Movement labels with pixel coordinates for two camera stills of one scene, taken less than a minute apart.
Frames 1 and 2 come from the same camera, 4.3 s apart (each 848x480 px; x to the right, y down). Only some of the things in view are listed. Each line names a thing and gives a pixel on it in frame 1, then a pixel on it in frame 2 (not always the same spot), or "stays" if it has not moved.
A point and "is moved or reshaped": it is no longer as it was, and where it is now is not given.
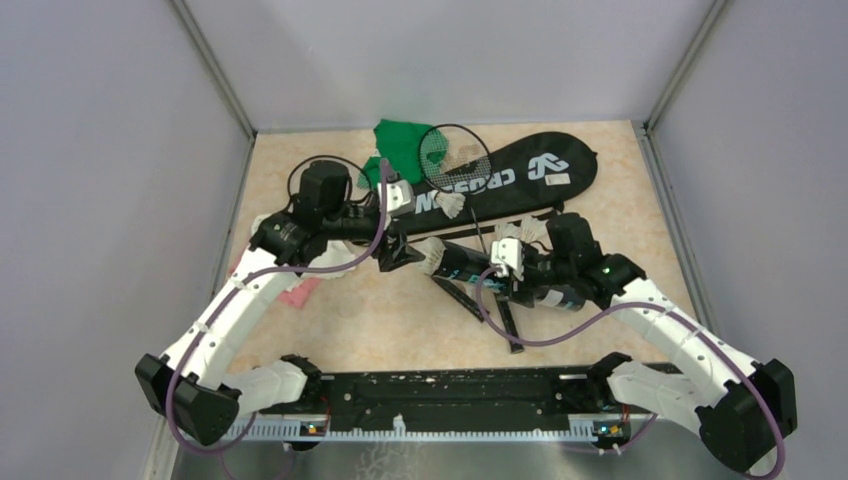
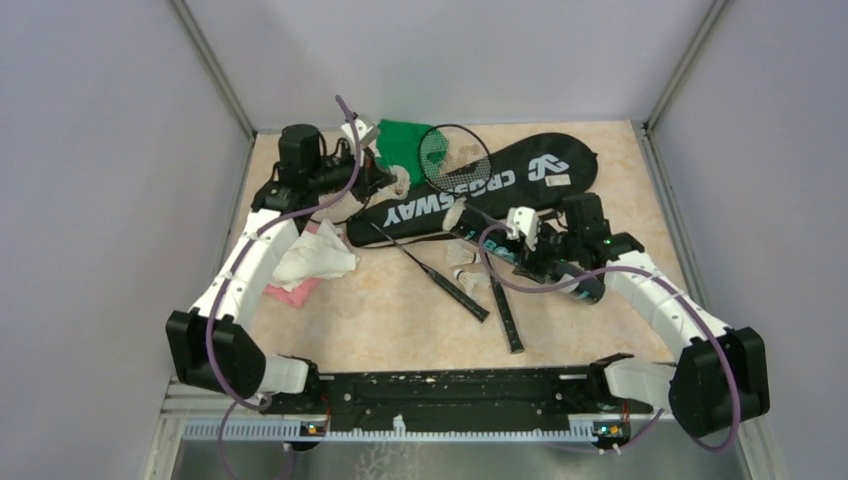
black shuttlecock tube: x=474 y=270 → x=490 y=233
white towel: x=321 y=256 stays
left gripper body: x=402 y=238 → x=360 y=187
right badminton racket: x=458 y=158 stays
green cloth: x=410 y=148 stays
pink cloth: x=297 y=295 stays
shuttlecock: x=452 y=202 is moved or reshaped
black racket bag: x=529 y=170 stays
